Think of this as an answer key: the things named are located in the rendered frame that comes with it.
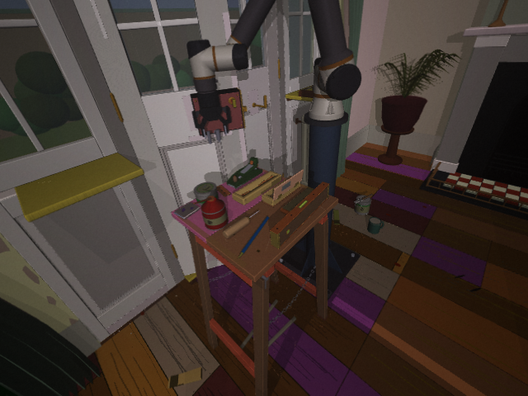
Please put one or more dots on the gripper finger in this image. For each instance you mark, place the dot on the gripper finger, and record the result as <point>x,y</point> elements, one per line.
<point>203,123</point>
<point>224,119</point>

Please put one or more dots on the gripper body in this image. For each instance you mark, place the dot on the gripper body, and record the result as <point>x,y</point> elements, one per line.
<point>206,101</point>

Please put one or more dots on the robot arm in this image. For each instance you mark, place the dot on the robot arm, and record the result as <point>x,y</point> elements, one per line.
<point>330,37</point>

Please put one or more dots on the green key strip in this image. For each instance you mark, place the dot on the green key strip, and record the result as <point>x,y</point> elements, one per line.
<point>241,175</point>

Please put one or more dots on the yellow bolt bar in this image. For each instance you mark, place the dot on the yellow bolt bar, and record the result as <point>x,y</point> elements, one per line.
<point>298,96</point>

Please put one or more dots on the white narrow glazed door leaf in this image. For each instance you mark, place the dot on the white narrow glazed door leaf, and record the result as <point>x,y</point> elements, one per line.
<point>290,62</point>

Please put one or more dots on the open wooden box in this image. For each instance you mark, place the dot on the open wooden box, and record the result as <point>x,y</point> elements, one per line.
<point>284,189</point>

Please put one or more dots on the yellow floor stop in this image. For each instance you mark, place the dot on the yellow floor stop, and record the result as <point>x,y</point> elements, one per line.
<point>190,278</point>

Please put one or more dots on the green round tin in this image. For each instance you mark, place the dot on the green round tin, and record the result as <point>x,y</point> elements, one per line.
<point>205,193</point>

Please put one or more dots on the yellow shallow tray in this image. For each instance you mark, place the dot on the yellow shallow tray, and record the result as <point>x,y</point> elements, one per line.
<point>253,187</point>

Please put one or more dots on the red jug with label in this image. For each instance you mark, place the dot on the red jug with label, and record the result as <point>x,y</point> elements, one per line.
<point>213,214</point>

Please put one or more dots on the pink mat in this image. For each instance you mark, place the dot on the pink mat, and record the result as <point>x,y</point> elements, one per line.
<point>196,224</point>

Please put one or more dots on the blue pencil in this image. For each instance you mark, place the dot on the blue pencil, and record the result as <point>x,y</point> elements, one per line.
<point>255,233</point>

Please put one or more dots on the wooden spirit level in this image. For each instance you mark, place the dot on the wooden spirit level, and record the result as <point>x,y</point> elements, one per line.
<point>299,216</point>

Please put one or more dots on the wooden trestle table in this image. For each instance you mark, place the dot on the wooden trestle table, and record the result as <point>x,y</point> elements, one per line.
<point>264,251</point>

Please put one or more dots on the yellow shelf board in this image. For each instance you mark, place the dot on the yellow shelf board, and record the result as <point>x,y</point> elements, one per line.
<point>78,185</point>

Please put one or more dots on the white glazed side door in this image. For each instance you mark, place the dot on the white glazed side door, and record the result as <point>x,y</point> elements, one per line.
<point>62,123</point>

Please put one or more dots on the grey paint tin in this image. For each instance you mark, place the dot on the grey paint tin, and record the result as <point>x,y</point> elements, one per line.
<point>363,205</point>

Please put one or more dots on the potted fern on stand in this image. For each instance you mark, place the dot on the potted fern on stand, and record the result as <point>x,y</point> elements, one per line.
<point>402,111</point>

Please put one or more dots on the green mug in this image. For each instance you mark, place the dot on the green mug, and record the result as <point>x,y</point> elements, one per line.
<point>375,226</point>

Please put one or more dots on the yellow wooden block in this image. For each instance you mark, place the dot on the yellow wooden block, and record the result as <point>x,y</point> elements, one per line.
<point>185,377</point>

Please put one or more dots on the white fireplace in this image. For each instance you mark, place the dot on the white fireplace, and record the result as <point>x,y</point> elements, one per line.
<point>486,103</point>

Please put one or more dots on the red white tiled hearth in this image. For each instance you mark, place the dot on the red white tiled hearth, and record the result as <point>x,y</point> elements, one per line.
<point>478,187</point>

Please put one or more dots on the dark striped armchair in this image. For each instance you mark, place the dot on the dark striped armchair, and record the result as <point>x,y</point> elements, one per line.
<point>33,330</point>

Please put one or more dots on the wooden candlestick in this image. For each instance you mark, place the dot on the wooden candlestick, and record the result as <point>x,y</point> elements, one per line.
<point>499,18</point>

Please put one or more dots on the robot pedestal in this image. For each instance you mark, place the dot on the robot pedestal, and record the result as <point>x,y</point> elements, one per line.
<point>323,165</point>

